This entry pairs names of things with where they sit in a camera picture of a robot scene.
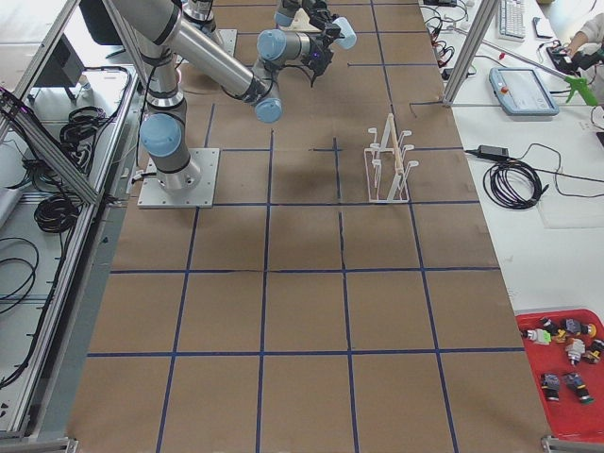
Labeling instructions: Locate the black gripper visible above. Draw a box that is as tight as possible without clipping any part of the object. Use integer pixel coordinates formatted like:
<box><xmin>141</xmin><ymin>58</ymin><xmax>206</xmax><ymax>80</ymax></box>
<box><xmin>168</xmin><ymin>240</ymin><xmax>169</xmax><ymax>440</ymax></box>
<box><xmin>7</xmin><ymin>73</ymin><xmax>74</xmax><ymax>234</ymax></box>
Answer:
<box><xmin>307</xmin><ymin>23</ymin><xmax>341</xmax><ymax>87</ymax></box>
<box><xmin>306</xmin><ymin>0</ymin><xmax>336</xmax><ymax>32</ymax></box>

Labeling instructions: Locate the light blue plastic cup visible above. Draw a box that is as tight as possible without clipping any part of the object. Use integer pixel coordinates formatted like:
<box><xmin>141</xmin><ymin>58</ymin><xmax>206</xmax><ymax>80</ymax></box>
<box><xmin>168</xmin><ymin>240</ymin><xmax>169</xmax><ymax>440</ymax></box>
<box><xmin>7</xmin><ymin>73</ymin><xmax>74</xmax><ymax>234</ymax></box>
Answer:
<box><xmin>333</xmin><ymin>16</ymin><xmax>357</xmax><ymax>50</ymax></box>

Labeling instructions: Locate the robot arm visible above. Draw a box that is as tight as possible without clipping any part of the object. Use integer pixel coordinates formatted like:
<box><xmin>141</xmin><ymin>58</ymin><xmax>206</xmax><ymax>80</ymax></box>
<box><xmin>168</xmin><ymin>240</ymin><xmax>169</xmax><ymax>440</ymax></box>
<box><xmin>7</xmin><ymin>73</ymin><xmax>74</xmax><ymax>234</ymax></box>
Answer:
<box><xmin>111</xmin><ymin>1</ymin><xmax>357</xmax><ymax>193</ymax></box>
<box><xmin>274</xmin><ymin>0</ymin><xmax>339</xmax><ymax>31</ymax></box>

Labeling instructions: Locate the white keyboard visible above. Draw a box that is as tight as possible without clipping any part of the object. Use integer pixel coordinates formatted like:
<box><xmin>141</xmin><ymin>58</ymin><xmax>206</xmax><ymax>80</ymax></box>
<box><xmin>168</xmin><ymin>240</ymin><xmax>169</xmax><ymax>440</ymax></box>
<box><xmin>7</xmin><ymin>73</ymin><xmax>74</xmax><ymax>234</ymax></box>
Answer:
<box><xmin>496</xmin><ymin>0</ymin><xmax>526</xmax><ymax>42</ymax></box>

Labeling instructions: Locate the black power adapter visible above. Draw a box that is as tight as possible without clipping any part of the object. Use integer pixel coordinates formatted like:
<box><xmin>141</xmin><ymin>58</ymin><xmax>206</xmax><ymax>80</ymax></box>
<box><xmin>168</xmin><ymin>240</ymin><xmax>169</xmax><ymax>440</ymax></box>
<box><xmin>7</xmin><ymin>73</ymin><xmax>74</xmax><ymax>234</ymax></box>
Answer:
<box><xmin>466</xmin><ymin>144</ymin><xmax>510</xmax><ymax>161</ymax></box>

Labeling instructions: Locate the blue teach pendant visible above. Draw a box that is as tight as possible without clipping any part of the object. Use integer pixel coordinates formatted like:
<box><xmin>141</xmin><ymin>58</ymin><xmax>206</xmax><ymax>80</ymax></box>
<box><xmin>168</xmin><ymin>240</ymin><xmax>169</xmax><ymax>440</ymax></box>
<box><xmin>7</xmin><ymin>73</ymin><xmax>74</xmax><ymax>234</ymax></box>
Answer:
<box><xmin>488</xmin><ymin>68</ymin><xmax>560</xmax><ymax>117</ymax></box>

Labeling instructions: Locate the green plastic tool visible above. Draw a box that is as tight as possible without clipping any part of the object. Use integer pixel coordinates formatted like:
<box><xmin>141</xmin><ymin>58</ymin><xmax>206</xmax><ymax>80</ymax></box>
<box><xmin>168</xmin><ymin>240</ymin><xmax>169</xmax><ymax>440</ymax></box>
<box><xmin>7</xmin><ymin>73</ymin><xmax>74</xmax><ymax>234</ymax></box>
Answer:
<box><xmin>563</xmin><ymin>75</ymin><xmax>598</xmax><ymax>107</ymax></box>

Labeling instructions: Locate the person in white shirt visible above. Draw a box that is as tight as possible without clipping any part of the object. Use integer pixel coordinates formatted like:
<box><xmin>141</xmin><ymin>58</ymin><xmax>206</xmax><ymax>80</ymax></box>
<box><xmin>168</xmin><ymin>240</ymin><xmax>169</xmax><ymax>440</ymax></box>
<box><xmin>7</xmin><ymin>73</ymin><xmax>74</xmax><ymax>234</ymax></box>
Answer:
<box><xmin>565</xmin><ymin>13</ymin><xmax>604</xmax><ymax>58</ymax></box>

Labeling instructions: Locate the red parts tray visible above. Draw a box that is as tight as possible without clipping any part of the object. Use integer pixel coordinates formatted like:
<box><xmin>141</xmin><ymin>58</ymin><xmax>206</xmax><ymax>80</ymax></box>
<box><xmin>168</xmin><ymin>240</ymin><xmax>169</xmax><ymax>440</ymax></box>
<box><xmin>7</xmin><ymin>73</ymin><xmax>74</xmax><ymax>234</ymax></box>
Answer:
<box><xmin>523</xmin><ymin>339</ymin><xmax>603</xmax><ymax>444</ymax></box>

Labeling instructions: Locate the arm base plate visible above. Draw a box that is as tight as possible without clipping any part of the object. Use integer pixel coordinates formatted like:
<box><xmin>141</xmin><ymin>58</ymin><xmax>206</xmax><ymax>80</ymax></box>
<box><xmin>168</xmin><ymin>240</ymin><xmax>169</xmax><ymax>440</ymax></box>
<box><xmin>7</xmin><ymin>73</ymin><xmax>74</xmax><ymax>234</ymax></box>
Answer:
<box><xmin>278</xmin><ymin>10</ymin><xmax>319</xmax><ymax>33</ymax></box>
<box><xmin>137</xmin><ymin>148</ymin><xmax>220</xmax><ymax>209</ymax></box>

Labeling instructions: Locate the white wire cup rack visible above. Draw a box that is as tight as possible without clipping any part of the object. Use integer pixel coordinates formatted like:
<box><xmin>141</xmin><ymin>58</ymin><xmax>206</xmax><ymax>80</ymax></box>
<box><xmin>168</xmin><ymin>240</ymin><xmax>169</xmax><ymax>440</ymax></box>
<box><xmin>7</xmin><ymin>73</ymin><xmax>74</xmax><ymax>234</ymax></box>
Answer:
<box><xmin>363</xmin><ymin>113</ymin><xmax>419</xmax><ymax>204</ymax></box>

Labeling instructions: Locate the aluminium frame post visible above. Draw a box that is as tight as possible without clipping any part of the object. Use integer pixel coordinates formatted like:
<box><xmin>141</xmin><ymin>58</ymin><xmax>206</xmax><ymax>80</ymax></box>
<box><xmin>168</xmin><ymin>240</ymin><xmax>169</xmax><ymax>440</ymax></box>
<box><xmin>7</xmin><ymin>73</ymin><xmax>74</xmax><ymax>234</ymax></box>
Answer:
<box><xmin>442</xmin><ymin>0</ymin><xmax>498</xmax><ymax>107</ymax></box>

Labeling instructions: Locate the coiled black cable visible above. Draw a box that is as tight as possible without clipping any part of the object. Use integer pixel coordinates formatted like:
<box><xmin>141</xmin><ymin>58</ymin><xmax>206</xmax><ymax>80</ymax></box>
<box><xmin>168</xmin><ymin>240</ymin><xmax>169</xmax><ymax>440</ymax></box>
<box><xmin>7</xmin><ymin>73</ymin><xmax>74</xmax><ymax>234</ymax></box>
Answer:
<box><xmin>485</xmin><ymin>159</ymin><xmax>544</xmax><ymax>209</ymax></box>

